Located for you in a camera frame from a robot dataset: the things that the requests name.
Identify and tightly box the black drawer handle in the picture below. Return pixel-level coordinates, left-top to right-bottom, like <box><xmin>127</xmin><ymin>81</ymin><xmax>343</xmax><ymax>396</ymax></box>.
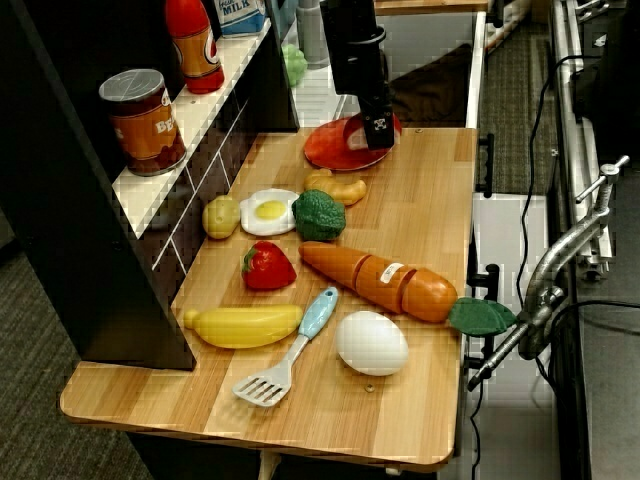
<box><xmin>476</xmin><ymin>132</ymin><xmax>497</xmax><ymax>199</ymax></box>
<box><xmin>463</xmin><ymin>263</ymin><xmax>502</xmax><ymax>362</ymax></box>

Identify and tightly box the green toy broccoli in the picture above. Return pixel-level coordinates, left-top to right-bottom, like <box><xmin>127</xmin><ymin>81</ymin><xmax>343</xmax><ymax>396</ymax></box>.
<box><xmin>291</xmin><ymin>189</ymin><xmax>347</xmax><ymax>243</ymax></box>

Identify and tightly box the white spatula with blue handle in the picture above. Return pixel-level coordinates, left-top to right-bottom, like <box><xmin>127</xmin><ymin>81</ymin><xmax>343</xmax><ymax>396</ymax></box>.
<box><xmin>231</xmin><ymin>287</ymin><xmax>340</xmax><ymax>409</ymax></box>

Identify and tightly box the aluminium extrusion rail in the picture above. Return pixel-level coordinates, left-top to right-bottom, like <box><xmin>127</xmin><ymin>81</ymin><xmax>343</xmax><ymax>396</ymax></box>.
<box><xmin>548</xmin><ymin>0</ymin><xmax>614</xmax><ymax>274</ymax></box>

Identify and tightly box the metal c-clamp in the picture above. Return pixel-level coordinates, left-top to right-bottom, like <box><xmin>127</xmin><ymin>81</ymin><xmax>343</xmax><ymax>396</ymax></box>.
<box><xmin>467</xmin><ymin>155</ymin><xmax>632</xmax><ymax>393</ymax></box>

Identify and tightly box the red toy strawberry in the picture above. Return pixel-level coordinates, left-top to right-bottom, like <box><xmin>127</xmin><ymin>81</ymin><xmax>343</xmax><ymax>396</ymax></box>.
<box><xmin>241</xmin><ymin>240</ymin><xmax>298</xmax><ymax>292</ymax></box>

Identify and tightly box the black toy kitchen shelf unit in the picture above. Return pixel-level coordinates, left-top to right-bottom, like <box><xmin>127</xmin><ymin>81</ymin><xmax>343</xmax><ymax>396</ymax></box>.
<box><xmin>0</xmin><ymin>0</ymin><xmax>302</xmax><ymax>373</ymax></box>

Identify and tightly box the blue milk carton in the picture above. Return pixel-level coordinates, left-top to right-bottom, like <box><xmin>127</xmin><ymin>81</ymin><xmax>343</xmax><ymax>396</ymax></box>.
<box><xmin>208</xmin><ymin>0</ymin><xmax>269</xmax><ymax>38</ymax></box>

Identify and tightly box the grey toy faucet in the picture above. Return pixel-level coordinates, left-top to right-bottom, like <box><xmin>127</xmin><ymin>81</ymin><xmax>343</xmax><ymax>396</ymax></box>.
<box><xmin>295</xmin><ymin>0</ymin><xmax>332</xmax><ymax>69</ymax></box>

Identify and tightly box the orange plastic plate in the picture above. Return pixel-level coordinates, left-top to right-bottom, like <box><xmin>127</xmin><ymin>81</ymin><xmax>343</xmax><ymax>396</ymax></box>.
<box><xmin>303</xmin><ymin>113</ymin><xmax>397</xmax><ymax>173</ymax></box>

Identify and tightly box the green toy vegetable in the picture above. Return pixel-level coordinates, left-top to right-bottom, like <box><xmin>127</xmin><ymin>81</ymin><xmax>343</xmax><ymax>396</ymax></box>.
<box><xmin>281</xmin><ymin>43</ymin><xmax>309</xmax><ymax>88</ymax></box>

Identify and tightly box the white toy egg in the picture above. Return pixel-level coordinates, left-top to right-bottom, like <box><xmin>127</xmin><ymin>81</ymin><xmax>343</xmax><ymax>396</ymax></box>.
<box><xmin>334</xmin><ymin>310</ymin><xmax>410</xmax><ymax>377</ymax></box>

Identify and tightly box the orange toy carrot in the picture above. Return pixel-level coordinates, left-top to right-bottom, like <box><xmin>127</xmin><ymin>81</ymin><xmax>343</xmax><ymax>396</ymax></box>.
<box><xmin>298</xmin><ymin>241</ymin><xmax>519</xmax><ymax>338</ymax></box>

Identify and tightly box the yellow toy banana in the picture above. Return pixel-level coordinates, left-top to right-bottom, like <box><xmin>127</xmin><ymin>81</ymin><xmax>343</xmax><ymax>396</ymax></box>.
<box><xmin>182</xmin><ymin>304</ymin><xmax>305</xmax><ymax>350</ymax></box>

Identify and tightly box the toy fried egg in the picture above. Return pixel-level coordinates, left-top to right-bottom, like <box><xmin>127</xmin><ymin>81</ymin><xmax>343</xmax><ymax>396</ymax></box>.
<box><xmin>238</xmin><ymin>188</ymin><xmax>302</xmax><ymax>238</ymax></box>

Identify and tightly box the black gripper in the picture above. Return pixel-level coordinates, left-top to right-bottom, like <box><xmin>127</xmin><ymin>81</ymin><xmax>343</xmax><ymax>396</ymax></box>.
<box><xmin>329</xmin><ymin>27</ymin><xmax>398</xmax><ymax>150</ymax></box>

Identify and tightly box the brown beans can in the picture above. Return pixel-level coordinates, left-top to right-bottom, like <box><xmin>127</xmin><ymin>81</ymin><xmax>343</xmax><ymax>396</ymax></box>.
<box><xmin>98</xmin><ymin>68</ymin><xmax>188</xmax><ymax>178</ymax></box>

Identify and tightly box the black cable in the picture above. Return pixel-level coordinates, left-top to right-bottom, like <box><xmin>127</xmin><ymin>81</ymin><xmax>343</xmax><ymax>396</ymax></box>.
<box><xmin>520</xmin><ymin>53</ymin><xmax>602</xmax><ymax>306</ymax></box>
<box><xmin>533</xmin><ymin>298</ymin><xmax>640</xmax><ymax>382</ymax></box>

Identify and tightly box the red ketchup bottle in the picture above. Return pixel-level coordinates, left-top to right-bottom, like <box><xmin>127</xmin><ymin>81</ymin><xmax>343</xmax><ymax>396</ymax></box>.
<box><xmin>164</xmin><ymin>0</ymin><xmax>226</xmax><ymax>95</ymax></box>

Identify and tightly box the yellow toy potato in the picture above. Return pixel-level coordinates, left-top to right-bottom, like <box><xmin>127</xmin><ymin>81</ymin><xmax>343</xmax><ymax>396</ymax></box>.
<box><xmin>201</xmin><ymin>194</ymin><xmax>243</xmax><ymax>241</ymax></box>

